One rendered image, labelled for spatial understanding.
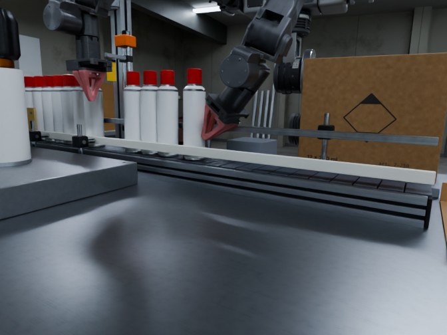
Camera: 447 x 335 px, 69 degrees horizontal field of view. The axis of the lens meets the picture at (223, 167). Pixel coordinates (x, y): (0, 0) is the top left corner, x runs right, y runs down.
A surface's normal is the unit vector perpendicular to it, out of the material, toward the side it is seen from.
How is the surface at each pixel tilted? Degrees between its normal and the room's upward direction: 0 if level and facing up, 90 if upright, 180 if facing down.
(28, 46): 90
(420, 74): 90
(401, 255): 0
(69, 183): 90
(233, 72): 93
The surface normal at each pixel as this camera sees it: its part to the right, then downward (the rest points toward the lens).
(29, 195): 0.85, 0.11
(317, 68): -0.46, 0.16
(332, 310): 0.02, -0.98
